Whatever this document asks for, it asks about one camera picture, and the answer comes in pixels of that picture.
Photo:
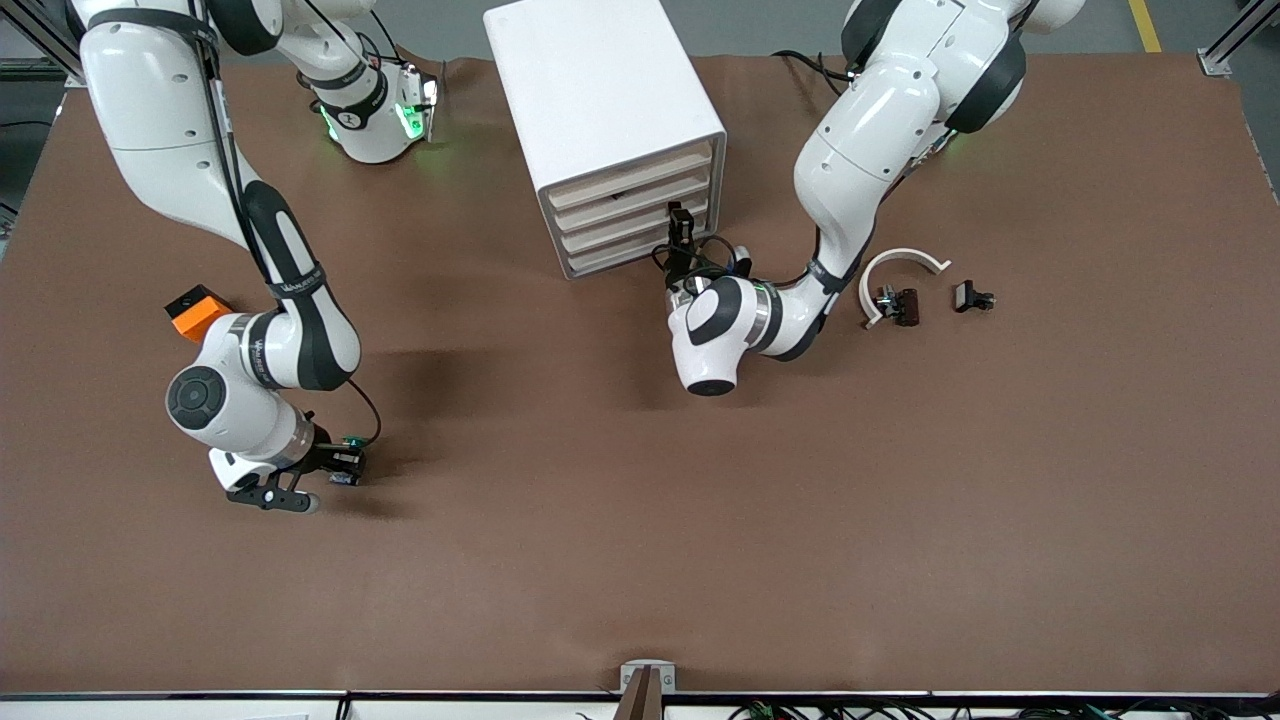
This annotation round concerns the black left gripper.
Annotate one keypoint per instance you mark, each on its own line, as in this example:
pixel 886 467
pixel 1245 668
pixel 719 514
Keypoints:
pixel 681 269

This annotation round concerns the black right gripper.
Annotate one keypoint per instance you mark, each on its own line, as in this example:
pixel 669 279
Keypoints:
pixel 326 458

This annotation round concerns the green push button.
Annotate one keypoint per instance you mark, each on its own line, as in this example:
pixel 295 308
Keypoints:
pixel 346 478

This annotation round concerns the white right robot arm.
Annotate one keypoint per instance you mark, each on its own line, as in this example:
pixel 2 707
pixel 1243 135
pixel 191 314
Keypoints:
pixel 150 120

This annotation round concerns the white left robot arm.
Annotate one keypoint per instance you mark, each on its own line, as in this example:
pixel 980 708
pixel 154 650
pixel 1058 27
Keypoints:
pixel 880 110

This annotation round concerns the beige cabinet drawer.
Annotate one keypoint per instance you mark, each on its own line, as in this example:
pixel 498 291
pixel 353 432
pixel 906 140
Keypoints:
pixel 625 207
pixel 620 232
pixel 615 257
pixel 630 182

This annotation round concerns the white drawer cabinet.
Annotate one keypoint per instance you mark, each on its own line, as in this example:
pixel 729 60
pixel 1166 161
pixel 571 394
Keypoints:
pixel 595 80

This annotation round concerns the white curved plastic part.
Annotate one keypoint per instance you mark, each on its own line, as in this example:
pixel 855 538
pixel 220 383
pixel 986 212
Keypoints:
pixel 866 290

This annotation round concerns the orange box with black base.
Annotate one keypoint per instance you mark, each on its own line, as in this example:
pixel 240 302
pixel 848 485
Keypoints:
pixel 190 318

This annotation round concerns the brown electrical component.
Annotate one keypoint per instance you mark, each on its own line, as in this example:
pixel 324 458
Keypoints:
pixel 907 306

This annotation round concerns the brown table cover mat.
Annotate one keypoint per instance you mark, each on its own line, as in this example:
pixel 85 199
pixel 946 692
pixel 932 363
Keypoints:
pixel 640 500

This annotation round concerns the small black electrical component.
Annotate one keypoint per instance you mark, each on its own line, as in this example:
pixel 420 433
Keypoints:
pixel 965 296

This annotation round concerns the white table edge rail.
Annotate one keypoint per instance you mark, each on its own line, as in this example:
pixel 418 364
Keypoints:
pixel 200 705

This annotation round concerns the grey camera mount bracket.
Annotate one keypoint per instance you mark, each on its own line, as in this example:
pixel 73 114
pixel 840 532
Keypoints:
pixel 647 680

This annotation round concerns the aluminium frame profile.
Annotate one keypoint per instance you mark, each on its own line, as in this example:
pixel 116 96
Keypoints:
pixel 45 40
pixel 1235 40

